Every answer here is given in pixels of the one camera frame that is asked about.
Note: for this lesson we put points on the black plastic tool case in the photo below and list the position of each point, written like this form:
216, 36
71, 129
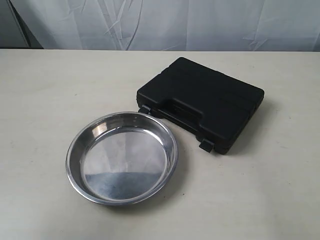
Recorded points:
209, 104

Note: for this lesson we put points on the round stainless steel pan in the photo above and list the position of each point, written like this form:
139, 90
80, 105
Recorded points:
121, 158

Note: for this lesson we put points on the white backdrop cloth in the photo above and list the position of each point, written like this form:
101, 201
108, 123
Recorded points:
161, 25

